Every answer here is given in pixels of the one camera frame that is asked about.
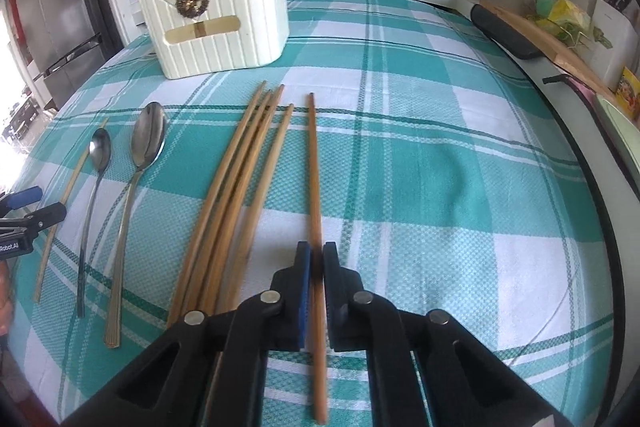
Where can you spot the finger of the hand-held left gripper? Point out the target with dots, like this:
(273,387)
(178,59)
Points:
(25,197)
(45,214)

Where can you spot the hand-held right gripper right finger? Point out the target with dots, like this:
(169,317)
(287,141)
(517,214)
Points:
(331,292)

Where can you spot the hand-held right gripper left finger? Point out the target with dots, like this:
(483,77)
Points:
(301,292)

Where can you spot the thin bamboo chopstick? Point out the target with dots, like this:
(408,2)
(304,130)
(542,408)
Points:
(72,207)

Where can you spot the small steel spoon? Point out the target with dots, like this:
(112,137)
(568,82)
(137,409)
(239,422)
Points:
(100,149)

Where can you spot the large steel spoon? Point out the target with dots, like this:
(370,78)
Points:
(148,137)

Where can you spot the cream ribbed utensil holder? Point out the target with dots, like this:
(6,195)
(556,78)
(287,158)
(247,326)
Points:
(225,47)

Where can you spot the teal plaid tablecloth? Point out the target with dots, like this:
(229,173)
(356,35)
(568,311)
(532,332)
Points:
(425,157)

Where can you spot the steel refrigerator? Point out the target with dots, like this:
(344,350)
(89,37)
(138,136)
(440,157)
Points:
(50,17)

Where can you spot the pale green tray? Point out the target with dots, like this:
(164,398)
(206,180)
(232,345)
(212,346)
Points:
(617,132)

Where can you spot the wooden cutting board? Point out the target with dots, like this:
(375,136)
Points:
(550,47)

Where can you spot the green sponge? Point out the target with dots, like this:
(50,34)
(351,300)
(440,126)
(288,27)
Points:
(541,4)

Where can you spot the yellow snack packet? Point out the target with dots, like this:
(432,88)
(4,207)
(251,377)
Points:
(629,89)

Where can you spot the yellow plastic bag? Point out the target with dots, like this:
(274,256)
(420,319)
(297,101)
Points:
(567,14)

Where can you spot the white knife block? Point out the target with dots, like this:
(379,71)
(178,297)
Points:
(610,42)

